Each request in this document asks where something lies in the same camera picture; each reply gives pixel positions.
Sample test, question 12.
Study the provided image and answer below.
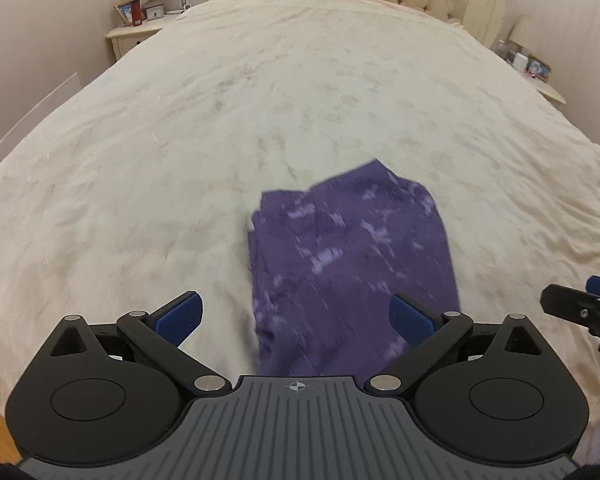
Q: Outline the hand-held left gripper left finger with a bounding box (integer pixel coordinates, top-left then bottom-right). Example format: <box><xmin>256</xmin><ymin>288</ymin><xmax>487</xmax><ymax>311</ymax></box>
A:
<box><xmin>47</xmin><ymin>290</ymin><xmax>233</xmax><ymax>393</ymax></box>

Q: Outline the cream nightstand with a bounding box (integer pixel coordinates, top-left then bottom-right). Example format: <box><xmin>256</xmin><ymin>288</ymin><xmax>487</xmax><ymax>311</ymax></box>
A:
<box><xmin>525</xmin><ymin>72</ymin><xmax>567</xmax><ymax>106</ymax></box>
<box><xmin>106</xmin><ymin>12</ymin><xmax>176</xmax><ymax>63</ymax></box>

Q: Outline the framed photo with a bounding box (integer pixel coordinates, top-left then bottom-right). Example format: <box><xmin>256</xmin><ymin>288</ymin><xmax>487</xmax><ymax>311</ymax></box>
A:
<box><xmin>526</xmin><ymin>55</ymin><xmax>552</xmax><ymax>81</ymax></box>

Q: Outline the purple patterned hooded jacket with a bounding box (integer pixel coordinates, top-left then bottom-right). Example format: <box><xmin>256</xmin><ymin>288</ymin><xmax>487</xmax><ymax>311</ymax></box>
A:
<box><xmin>245</xmin><ymin>159</ymin><xmax>462</xmax><ymax>377</ymax></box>

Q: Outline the cream bedspread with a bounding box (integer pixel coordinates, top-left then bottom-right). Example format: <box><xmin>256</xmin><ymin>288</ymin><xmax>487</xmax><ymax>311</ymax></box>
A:
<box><xmin>0</xmin><ymin>0</ymin><xmax>600</xmax><ymax>411</ymax></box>

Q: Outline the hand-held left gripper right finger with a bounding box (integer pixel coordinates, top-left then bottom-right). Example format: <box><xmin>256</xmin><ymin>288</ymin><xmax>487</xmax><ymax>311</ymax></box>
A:
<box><xmin>364</xmin><ymin>294</ymin><xmax>541</xmax><ymax>393</ymax></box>

